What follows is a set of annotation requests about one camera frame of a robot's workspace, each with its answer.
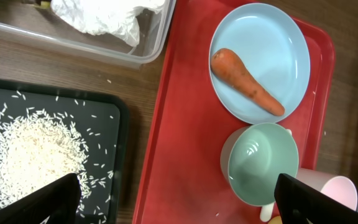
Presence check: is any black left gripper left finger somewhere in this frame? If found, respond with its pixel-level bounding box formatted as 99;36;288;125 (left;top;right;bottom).
0;173;81;224

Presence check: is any orange carrot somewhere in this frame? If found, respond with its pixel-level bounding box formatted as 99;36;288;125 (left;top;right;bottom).
210;48;285;116

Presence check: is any white rice pile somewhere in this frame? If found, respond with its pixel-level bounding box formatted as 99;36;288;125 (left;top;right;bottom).
0;114;91;214

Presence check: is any pink plastic cup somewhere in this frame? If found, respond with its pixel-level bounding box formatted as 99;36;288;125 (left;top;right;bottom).
296;168;358;211

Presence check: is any yellow plastic cup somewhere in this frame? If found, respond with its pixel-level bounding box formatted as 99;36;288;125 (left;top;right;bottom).
268;216;283;224

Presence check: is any green bowl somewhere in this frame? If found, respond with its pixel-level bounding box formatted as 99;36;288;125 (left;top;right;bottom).
220;123;300;207

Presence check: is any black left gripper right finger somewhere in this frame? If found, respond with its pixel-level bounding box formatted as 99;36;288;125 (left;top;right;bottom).
274;173;358;224

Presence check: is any red plastic tray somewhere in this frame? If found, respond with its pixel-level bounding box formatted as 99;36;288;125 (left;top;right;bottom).
131;0;336;224

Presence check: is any white plastic spoon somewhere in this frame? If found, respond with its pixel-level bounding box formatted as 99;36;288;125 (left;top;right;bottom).
260;124;298;222

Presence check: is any clear plastic bin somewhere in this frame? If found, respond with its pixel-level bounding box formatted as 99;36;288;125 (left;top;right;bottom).
0;1;176;68

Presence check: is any light blue plate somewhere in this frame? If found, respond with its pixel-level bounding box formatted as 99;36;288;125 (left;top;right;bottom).
209;3;311;124

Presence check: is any black tray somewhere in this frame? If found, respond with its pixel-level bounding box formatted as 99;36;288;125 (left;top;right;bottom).
0;80;130;223

